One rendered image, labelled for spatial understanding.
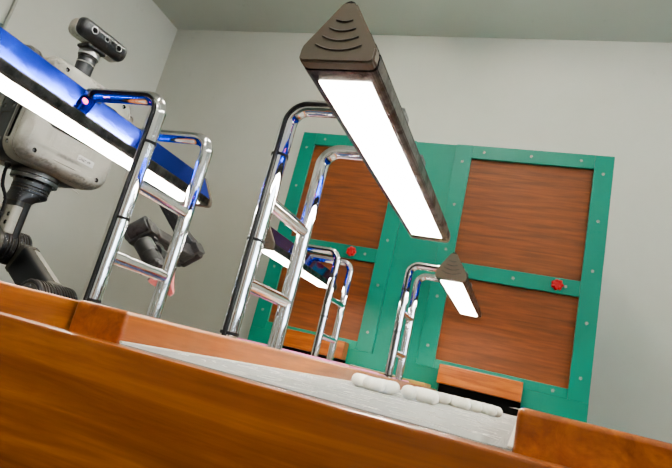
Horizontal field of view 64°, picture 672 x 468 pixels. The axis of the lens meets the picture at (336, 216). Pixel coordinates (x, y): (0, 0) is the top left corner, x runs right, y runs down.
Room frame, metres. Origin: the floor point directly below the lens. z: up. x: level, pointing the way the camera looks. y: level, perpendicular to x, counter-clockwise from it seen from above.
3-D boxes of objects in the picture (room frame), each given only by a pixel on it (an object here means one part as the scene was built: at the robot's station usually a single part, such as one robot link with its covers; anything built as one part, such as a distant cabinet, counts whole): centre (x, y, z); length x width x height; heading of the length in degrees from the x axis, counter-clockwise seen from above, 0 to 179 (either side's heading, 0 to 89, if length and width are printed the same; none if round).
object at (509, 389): (2.05, -0.66, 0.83); 0.30 x 0.06 x 0.07; 68
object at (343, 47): (0.76, -0.08, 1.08); 0.62 x 0.08 x 0.07; 158
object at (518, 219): (2.44, -0.49, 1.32); 1.36 x 0.55 x 0.95; 68
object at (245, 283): (0.78, 0.00, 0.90); 0.20 x 0.19 x 0.45; 158
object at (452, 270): (1.66, -0.44, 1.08); 0.62 x 0.08 x 0.07; 158
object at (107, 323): (1.30, -0.17, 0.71); 1.81 x 0.05 x 0.11; 158
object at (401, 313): (1.68, -0.36, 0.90); 0.20 x 0.19 x 0.45; 158
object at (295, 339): (2.30, -0.03, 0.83); 0.30 x 0.06 x 0.07; 68
